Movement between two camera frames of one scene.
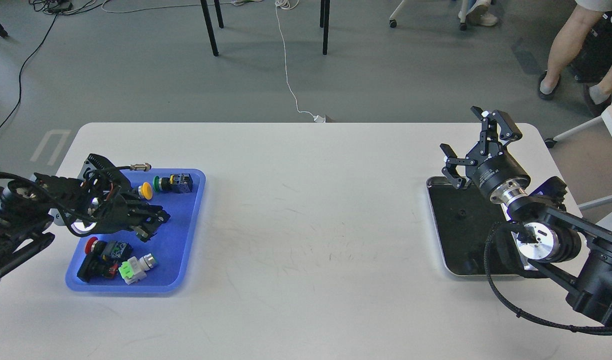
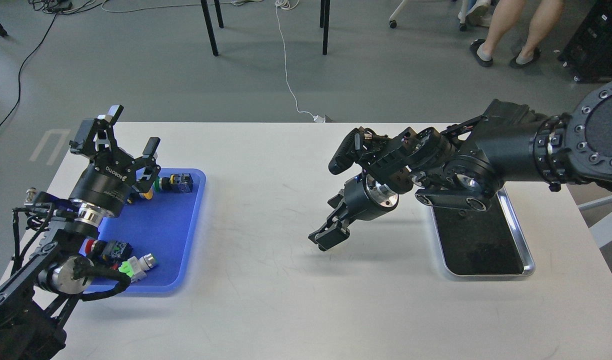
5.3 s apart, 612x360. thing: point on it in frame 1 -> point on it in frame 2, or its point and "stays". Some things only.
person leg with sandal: x=567 y=42 -> x=506 y=14
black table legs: x=218 y=8 stays
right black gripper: x=489 y=166 -> x=363 y=197
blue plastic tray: x=173 y=244 stays
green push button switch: x=181 y=183 stays
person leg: x=603 y=91 -> x=545 y=16
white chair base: x=393 y=23 stays
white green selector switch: x=133 y=270 stays
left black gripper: x=112 y=213 -> x=105 y=185
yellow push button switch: x=145 y=190 stays
